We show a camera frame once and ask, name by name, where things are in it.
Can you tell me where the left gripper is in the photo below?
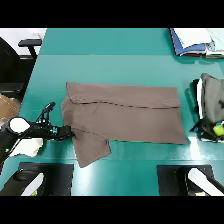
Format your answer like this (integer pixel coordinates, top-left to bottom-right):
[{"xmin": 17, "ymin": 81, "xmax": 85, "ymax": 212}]
[{"xmin": 52, "ymin": 124, "xmax": 75, "ymax": 141}]

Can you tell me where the brown T-shirt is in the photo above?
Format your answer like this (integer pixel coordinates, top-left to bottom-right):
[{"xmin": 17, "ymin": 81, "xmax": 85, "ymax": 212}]
[{"xmin": 60, "ymin": 81, "xmax": 190, "ymax": 169}]

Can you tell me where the black chair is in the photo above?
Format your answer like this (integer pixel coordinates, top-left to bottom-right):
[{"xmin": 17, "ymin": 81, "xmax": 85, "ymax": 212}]
[{"xmin": 0, "ymin": 36, "xmax": 44, "ymax": 102}]

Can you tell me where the blue garment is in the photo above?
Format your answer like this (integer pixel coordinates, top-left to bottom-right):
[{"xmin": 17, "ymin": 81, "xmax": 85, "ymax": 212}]
[{"xmin": 169, "ymin": 27, "xmax": 214, "ymax": 57}]

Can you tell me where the grey-brown garment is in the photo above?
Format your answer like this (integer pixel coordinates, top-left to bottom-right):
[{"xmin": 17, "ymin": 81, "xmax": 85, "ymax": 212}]
[{"xmin": 200, "ymin": 72, "xmax": 224, "ymax": 125}]

